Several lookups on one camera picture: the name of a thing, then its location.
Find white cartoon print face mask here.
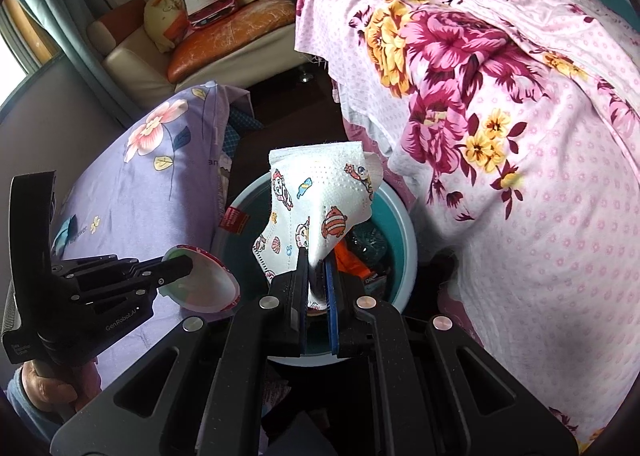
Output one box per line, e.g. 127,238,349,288
252,138,386,317

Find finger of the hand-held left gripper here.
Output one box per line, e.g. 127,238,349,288
70,256,195,307
52,256,141,282

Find person's left hand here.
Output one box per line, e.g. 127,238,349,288
22,361,103,424

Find blue checked cloth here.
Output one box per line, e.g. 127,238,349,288
227,106,264,158

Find red packet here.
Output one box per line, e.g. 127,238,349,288
222,206,251,237

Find orange cushion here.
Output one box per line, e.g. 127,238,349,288
167,0,297,83

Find round foil cup lid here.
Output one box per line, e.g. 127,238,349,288
159,245,241,313

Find pink floral blanket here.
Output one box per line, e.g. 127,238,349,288
294,0,640,456

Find teal plastic bin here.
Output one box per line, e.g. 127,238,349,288
215,176,419,370

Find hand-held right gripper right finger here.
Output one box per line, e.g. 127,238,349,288
324,257,579,456

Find cream leather sofa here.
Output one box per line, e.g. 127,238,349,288
87,0,302,98

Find orange wrapper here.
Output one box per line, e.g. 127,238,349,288
334,241,372,278

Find grey-blue curtain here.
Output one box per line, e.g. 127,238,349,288
15,0,168,114

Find person's left forearm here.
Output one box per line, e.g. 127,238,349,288
7,370,57,443

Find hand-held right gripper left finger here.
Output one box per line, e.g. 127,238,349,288
50,248,311,456

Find window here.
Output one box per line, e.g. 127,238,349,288
0,0,57,108

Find yellow printed pillow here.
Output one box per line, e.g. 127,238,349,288
144,0,192,53

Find purple floral bedding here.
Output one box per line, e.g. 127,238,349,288
47,81,252,369

